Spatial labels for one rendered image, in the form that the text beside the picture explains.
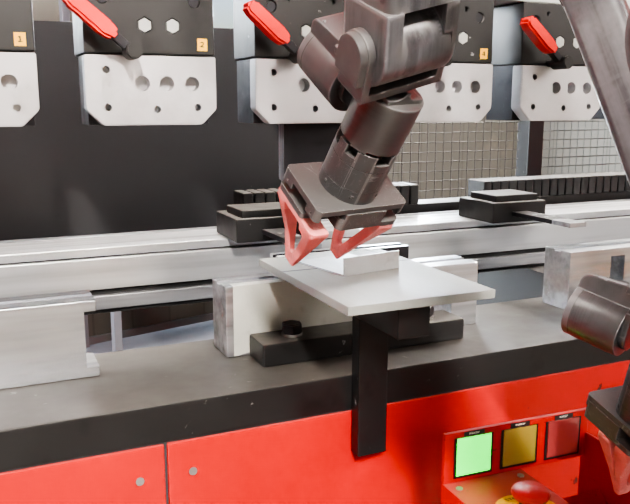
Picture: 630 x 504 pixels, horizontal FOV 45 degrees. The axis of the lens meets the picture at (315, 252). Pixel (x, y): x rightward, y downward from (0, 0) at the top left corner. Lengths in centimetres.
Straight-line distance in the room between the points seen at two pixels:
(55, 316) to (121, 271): 28
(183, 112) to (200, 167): 58
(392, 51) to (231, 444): 51
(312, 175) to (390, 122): 10
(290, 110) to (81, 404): 43
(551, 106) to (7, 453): 85
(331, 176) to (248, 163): 86
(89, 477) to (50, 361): 16
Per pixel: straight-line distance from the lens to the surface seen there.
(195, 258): 123
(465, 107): 109
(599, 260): 131
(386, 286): 85
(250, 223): 120
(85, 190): 146
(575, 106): 121
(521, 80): 115
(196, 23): 94
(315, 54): 69
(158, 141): 148
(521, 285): 158
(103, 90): 90
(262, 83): 95
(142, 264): 121
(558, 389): 114
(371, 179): 67
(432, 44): 60
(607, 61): 85
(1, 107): 89
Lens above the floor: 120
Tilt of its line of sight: 11 degrees down
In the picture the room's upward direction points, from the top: straight up
